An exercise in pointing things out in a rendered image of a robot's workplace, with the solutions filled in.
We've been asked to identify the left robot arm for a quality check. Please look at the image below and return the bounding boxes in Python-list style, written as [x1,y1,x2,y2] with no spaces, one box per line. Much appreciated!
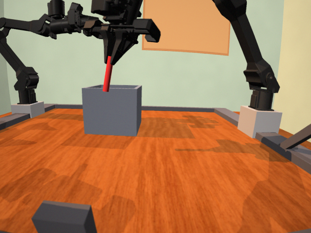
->
[0,0,67,104]

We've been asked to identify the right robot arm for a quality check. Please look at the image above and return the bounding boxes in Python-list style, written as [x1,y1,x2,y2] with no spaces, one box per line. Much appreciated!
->
[91,0,280,111]

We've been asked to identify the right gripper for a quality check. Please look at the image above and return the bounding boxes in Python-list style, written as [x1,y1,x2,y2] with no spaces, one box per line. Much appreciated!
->
[83,0,161,65]

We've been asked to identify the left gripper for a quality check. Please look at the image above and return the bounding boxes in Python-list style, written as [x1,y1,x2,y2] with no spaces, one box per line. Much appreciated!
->
[61,8,99,36]

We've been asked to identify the red cylindrical peg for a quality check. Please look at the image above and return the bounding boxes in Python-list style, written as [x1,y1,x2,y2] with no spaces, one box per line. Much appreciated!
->
[103,56,113,92]

